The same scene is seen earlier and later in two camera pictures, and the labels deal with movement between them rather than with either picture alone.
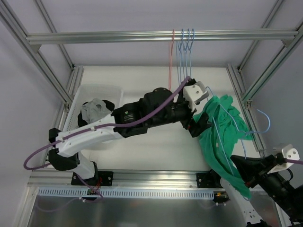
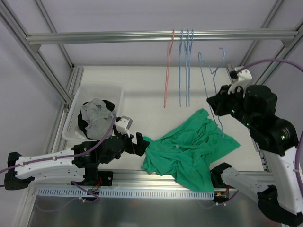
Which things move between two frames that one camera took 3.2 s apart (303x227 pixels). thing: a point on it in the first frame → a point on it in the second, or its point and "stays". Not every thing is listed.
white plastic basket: (87, 92) stays
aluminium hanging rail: (187, 36) stays
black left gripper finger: (196, 129) → (142, 144)
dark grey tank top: (94, 110) stays
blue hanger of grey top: (180, 50) stays
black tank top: (81, 121) stays
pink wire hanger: (170, 49) → (167, 59)
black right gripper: (264, 170) → (224, 102)
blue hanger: (252, 132) → (213, 72)
